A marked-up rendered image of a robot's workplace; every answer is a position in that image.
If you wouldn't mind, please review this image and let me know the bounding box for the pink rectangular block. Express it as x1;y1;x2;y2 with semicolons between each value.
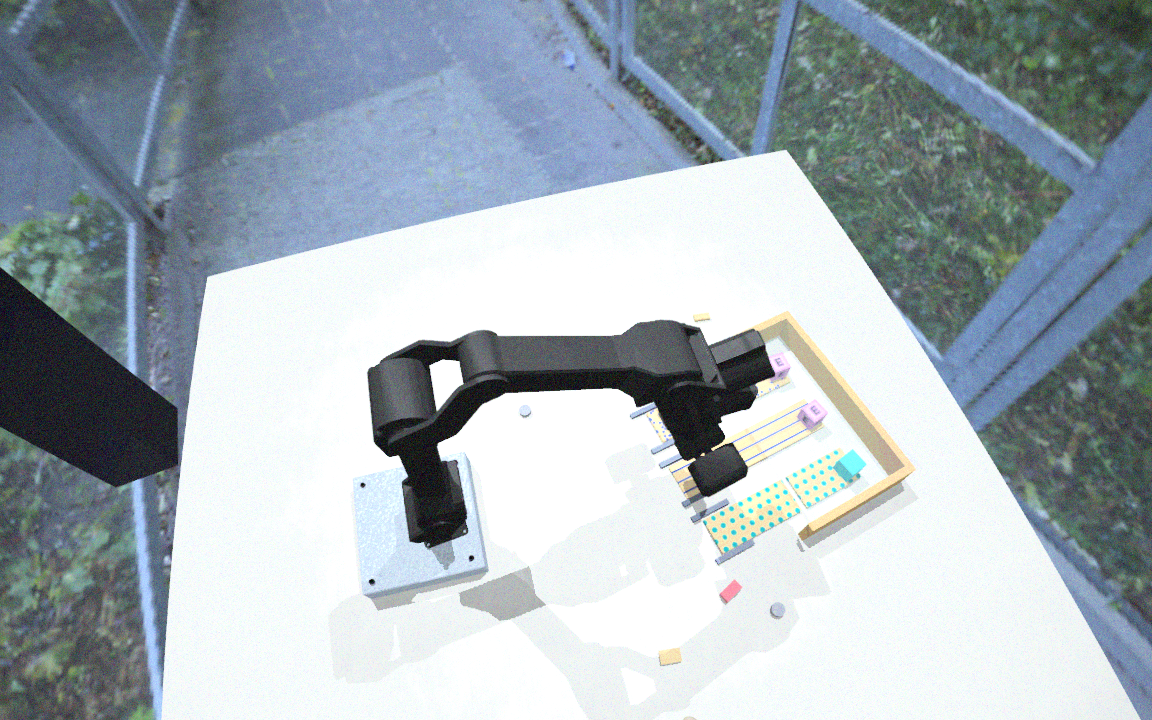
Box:
720;579;742;602

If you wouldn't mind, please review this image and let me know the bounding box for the cream strip with teal polka dots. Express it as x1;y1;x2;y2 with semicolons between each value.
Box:
702;482;799;555

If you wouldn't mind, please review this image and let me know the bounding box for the beige strip with blue lines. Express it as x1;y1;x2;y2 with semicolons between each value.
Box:
668;430;764;499

